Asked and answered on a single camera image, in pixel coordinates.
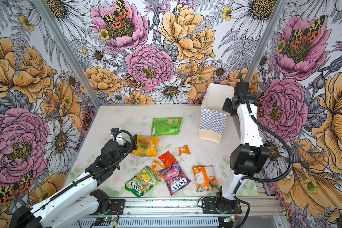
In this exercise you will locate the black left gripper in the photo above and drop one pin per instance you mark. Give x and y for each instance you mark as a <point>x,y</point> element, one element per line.
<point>128,147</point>

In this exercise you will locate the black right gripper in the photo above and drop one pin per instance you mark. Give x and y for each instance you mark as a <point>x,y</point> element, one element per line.
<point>225,107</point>

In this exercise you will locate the blue checkered paper bag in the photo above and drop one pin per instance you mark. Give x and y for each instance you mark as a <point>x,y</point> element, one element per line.
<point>212,118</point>

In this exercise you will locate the yellow snack bag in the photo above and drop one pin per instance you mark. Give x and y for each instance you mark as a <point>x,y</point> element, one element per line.
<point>146,146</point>

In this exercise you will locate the green Fox's candy bag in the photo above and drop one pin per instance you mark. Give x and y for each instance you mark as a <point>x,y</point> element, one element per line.
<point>142,182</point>

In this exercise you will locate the orange yellow snack packet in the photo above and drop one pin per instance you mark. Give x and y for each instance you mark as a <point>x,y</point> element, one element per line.
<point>156,167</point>

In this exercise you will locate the red snack packet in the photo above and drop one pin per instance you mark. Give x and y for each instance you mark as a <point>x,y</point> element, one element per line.
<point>167,159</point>

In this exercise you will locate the green chips snack bag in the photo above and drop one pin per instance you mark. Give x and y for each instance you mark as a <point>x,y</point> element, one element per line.
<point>166,126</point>

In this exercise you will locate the small orange candy packet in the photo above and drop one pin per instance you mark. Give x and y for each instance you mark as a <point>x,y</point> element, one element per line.
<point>184,150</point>

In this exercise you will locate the purple Fox's candy bag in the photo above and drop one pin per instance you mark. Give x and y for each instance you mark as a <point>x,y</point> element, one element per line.
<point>175,178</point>

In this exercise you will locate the orange white snack bag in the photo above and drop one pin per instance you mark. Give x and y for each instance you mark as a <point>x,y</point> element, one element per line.
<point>205,178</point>

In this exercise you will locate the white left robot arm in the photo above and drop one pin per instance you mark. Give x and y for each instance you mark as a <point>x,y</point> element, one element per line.
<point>82,196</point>

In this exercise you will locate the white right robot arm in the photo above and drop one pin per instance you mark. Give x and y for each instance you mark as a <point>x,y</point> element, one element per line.
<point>250,156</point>

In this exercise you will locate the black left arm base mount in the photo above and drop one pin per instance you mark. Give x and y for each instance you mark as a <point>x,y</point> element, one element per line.
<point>111,207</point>

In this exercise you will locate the white slotted cable duct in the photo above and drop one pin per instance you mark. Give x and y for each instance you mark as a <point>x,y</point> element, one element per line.
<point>158,222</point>

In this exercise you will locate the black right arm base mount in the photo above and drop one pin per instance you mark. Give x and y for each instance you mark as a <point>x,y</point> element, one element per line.
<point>219,205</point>

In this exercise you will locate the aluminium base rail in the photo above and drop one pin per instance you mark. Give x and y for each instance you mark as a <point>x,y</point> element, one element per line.
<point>145,207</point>

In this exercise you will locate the aluminium corner post right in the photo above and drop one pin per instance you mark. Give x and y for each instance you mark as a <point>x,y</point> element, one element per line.
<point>266,37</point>

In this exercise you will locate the aluminium corner post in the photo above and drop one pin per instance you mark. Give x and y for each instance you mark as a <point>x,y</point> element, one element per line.
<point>266,37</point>
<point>55,29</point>

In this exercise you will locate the aluminium corner post left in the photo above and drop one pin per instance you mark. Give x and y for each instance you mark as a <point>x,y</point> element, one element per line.
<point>55,29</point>

